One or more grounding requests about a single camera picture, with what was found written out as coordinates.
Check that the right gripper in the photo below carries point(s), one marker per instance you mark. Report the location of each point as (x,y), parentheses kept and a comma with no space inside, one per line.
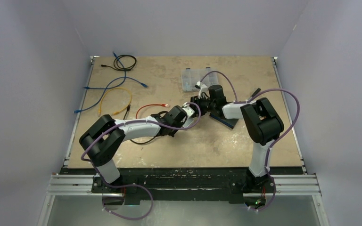
(195,99)

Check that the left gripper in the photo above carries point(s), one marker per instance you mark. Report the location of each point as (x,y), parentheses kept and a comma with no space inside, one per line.
(172,133)

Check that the white network switch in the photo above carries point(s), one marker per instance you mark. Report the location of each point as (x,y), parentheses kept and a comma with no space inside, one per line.
(189,123)

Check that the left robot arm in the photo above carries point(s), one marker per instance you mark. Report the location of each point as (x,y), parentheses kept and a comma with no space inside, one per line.
(102,140)

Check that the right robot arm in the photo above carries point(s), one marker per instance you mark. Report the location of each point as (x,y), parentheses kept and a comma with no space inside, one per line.
(263,124)

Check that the black rectangular box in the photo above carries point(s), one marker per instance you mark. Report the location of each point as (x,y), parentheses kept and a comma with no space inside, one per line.
(230,123)

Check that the clear plastic organizer box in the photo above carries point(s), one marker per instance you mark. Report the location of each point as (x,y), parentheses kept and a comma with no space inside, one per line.
(189,78)

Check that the hammer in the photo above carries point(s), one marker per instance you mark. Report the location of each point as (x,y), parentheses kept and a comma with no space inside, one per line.
(258,90)

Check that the black mounting base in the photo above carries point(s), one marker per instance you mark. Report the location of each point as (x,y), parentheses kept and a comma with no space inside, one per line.
(234,185)

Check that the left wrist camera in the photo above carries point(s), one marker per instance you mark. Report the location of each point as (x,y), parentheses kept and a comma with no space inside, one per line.
(187,108)

